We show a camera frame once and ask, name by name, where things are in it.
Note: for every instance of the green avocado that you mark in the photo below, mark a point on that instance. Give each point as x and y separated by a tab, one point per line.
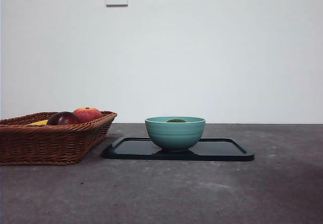
175	120

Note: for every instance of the teal ceramic bowl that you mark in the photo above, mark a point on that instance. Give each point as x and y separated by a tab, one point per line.
174	135

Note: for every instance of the red orange peach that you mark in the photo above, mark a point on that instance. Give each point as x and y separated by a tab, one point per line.
88	113

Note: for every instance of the black rectangular tray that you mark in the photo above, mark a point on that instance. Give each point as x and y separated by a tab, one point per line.
224	150

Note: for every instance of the dark purple plum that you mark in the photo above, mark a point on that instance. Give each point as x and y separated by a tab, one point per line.
63	118

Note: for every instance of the brown wicker basket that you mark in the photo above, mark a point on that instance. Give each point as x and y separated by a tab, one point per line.
50	143

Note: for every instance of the yellow fruit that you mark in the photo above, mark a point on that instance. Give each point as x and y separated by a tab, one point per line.
38	122

